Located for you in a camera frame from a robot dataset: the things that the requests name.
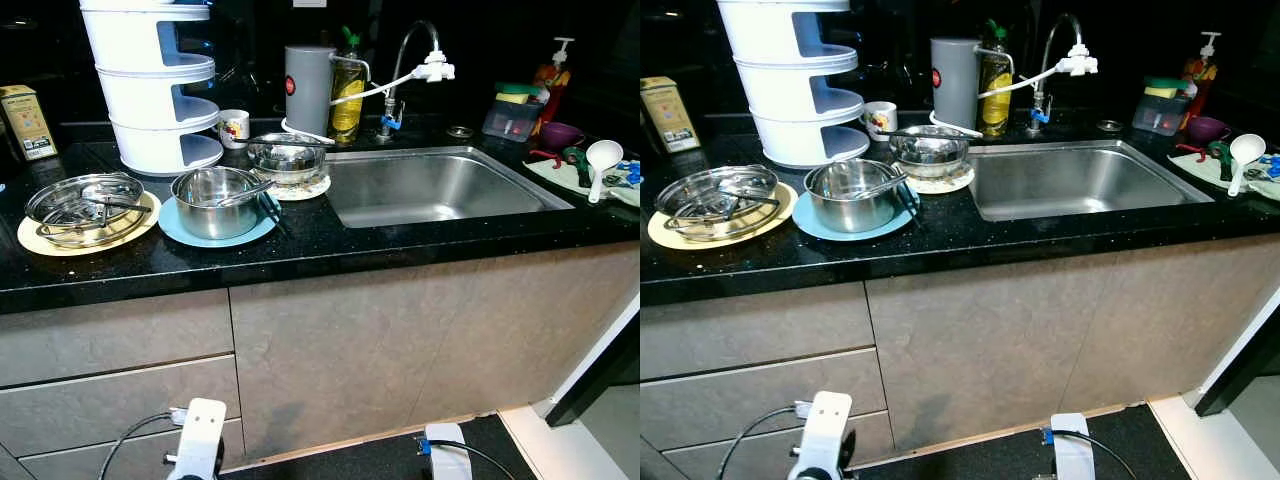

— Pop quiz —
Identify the clear plastic container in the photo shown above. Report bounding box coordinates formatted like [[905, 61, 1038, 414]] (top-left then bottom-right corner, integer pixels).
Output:
[[1133, 90, 1196, 136], [482, 95, 546, 143]]

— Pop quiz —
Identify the steel wire rack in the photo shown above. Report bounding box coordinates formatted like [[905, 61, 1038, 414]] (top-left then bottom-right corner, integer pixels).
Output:
[[35, 180, 136, 236], [665, 172, 776, 229]]

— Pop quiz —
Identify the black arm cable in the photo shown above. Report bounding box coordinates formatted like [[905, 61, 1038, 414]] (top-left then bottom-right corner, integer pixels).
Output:
[[718, 405, 806, 480], [98, 410, 186, 480], [1045, 428, 1141, 480], [430, 440, 516, 480]]

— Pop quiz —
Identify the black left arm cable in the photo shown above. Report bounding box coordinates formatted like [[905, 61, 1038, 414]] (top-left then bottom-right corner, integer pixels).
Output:
[[98, 410, 186, 480], [718, 405, 806, 480]]

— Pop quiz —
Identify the light green cloth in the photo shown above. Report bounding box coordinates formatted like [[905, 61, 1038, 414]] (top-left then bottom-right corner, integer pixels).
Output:
[[1168, 150, 1280, 202], [523, 158, 641, 209]]

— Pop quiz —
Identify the white printed mug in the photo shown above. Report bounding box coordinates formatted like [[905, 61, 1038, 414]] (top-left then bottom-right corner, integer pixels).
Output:
[[217, 109, 251, 150], [862, 101, 899, 142]]

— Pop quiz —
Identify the stainless steel pot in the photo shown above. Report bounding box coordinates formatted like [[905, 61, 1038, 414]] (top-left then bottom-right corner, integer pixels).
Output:
[[803, 158, 906, 234], [171, 167, 273, 241]]

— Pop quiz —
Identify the green handled tool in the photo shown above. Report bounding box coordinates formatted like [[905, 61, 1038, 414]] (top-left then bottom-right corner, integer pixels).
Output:
[[562, 146, 593, 189], [1207, 140, 1236, 183]]

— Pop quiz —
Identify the white door frame trim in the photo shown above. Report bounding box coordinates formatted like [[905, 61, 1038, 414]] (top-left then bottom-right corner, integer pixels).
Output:
[[500, 295, 641, 480], [1150, 290, 1280, 480]]

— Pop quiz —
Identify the red pump bottle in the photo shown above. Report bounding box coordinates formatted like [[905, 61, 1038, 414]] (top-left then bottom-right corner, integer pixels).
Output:
[[533, 38, 576, 136], [1182, 32, 1223, 129]]

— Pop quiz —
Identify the patterned white plate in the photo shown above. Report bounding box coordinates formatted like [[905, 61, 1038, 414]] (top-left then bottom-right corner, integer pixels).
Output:
[[265, 172, 333, 202], [903, 165, 976, 195]]

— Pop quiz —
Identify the yellow round plate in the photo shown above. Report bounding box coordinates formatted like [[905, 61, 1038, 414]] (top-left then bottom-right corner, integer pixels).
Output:
[[17, 190, 162, 258], [648, 183, 799, 251]]

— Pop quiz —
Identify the blue round plate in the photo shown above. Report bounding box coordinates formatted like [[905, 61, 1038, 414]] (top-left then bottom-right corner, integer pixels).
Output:
[[158, 193, 282, 249], [792, 188, 922, 243]]

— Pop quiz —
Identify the white filter hose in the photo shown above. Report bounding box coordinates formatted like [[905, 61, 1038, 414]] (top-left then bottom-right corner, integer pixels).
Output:
[[330, 70, 421, 107], [978, 64, 1065, 100]]

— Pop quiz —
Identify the chrome gooseneck faucet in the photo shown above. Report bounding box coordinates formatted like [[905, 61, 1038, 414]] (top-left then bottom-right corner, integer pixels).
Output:
[[378, 20, 441, 141], [1030, 13, 1086, 133]]

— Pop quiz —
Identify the grey drawer front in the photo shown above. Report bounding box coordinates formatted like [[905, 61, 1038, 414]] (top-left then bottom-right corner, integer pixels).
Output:
[[640, 282, 876, 381], [20, 418, 246, 480], [0, 290, 236, 389], [660, 410, 896, 480], [0, 352, 243, 459], [640, 347, 891, 451]]

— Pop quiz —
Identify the purple cup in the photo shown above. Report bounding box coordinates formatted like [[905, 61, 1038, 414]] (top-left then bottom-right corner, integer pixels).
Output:
[[540, 122, 586, 151], [1187, 116, 1231, 144]]

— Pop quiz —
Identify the yellow tea box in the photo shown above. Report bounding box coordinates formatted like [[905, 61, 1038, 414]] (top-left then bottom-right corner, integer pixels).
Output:
[[640, 77, 701, 154], [0, 85, 59, 162]]

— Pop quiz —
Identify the white tiered storage rack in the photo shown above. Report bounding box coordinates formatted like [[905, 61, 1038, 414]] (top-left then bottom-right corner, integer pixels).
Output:
[[718, 0, 863, 170], [80, 0, 225, 178]]

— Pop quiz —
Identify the stainless steel sink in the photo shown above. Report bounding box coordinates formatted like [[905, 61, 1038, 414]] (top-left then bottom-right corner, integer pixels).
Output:
[[322, 146, 576, 229], [965, 140, 1216, 223]]

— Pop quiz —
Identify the white plastic ladle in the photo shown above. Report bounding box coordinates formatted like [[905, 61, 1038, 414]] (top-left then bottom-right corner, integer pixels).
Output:
[[1227, 134, 1267, 197], [585, 140, 625, 204]]

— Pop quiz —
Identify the grey cylindrical water filter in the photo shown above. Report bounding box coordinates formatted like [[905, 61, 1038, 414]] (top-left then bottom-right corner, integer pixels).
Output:
[[284, 44, 337, 138], [930, 38, 983, 131]]

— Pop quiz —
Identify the yellow dish soap bottle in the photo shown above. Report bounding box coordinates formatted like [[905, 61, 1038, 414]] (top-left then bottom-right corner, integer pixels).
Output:
[[978, 20, 1014, 138], [330, 27, 366, 144]]

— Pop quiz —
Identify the stainless steel bowl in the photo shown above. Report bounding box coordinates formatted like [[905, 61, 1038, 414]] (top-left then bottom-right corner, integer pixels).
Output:
[[888, 126, 971, 179], [246, 133, 327, 186]]

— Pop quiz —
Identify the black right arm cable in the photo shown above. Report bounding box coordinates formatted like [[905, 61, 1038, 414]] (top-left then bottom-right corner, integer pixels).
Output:
[[430, 440, 516, 480], [1045, 428, 1141, 480]]

